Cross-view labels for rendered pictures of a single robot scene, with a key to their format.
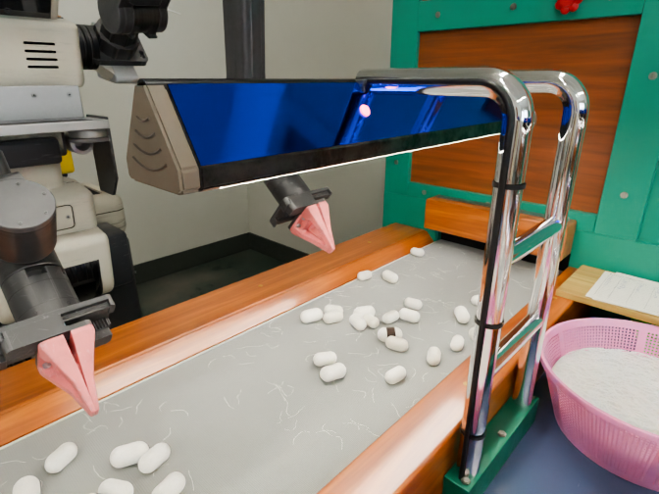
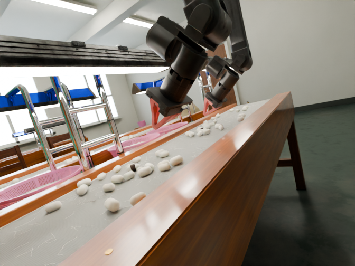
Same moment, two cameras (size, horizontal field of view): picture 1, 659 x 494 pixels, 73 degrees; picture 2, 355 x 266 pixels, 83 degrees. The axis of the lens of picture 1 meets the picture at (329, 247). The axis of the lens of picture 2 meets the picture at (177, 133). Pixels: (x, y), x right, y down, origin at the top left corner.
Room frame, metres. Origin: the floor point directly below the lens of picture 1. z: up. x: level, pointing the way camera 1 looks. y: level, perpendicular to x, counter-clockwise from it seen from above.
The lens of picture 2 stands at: (1.15, -0.01, 0.90)
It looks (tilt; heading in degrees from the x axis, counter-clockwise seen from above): 8 degrees down; 173
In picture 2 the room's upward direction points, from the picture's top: 15 degrees counter-clockwise
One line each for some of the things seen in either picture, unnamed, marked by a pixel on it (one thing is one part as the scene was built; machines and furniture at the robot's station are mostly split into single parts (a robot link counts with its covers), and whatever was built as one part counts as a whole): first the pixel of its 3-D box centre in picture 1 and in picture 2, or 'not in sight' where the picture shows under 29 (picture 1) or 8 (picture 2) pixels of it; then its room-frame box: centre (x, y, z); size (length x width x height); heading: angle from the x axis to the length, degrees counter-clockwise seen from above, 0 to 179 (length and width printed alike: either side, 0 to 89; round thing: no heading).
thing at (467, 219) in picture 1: (493, 223); not in sight; (0.89, -0.35, 0.83); 0.30 x 0.06 x 0.07; 47
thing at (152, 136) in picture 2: not in sight; (137, 150); (0.14, -0.11, 0.72); 0.27 x 0.27 x 0.10
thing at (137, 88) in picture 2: not in sight; (160, 85); (-0.56, 0.17, 1.08); 0.62 x 0.08 x 0.07; 137
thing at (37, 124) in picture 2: not in sight; (53, 135); (0.20, -0.43, 0.90); 0.20 x 0.19 x 0.45; 137
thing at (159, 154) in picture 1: (406, 112); (102, 58); (0.53, -0.09, 1.08); 0.62 x 0.08 x 0.07; 137
